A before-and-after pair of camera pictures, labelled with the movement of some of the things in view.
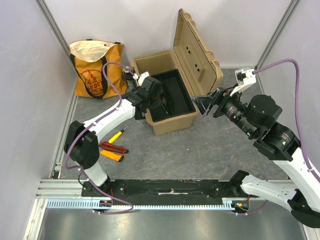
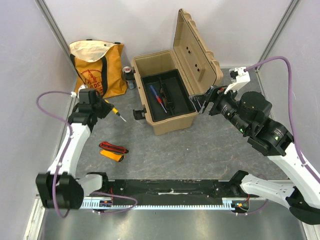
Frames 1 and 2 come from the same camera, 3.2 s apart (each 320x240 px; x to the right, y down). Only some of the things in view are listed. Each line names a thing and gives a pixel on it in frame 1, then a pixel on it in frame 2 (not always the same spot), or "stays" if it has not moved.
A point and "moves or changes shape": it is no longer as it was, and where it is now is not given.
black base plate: [166, 188] stays
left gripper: [157, 102] to [108, 107]
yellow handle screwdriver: [117, 135] moves or changes shape
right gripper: [219, 104] stays
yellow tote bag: [88, 57] stays
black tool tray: [176, 98] stays
